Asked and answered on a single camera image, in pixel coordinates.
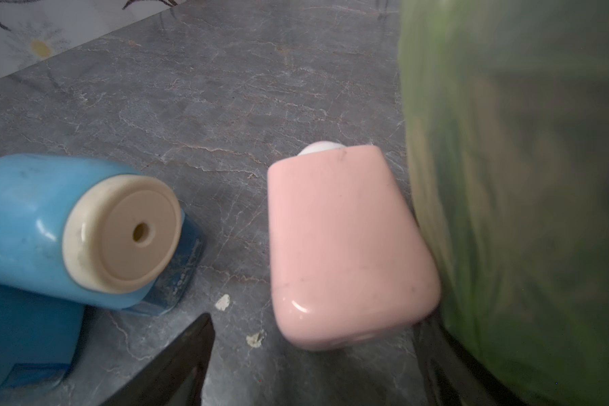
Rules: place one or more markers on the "blue sharpener upper middle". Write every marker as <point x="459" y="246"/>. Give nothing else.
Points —
<point x="94" y="232"/>

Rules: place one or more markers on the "blue sharpener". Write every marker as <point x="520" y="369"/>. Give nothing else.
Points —
<point x="94" y="232"/>
<point x="38" y="340"/>

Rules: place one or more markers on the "blue sharpener lower middle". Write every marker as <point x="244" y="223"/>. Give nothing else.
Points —
<point x="38" y="340"/>

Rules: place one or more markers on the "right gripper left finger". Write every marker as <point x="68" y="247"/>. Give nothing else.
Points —
<point x="176" y="376"/>

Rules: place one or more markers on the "pink pencil sharpener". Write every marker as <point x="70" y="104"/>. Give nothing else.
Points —
<point x="347" y="258"/>

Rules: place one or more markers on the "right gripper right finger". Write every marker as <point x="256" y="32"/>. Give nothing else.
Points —
<point x="451" y="375"/>

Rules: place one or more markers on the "green bagged trash bin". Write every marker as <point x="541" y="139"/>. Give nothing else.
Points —
<point x="506" y="108"/>

